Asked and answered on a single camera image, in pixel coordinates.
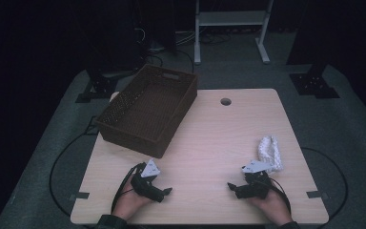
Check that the brown woven basket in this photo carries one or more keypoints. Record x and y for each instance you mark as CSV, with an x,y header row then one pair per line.
x,y
146,111

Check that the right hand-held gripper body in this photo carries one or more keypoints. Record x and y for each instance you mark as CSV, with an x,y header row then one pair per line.
x,y
257,186

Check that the white cloth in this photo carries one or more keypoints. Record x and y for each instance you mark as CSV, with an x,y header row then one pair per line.
x,y
271,152

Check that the white metal stand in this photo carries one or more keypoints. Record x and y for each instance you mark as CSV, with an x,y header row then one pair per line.
x,y
232,18

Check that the black stand base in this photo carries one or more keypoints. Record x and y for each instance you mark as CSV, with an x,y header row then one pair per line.
x,y
313,84
100,86

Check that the black tape mark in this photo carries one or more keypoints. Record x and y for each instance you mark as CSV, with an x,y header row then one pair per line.
x,y
316,194
81,195

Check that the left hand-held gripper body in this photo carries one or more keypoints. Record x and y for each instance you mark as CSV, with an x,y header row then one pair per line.
x,y
141,184

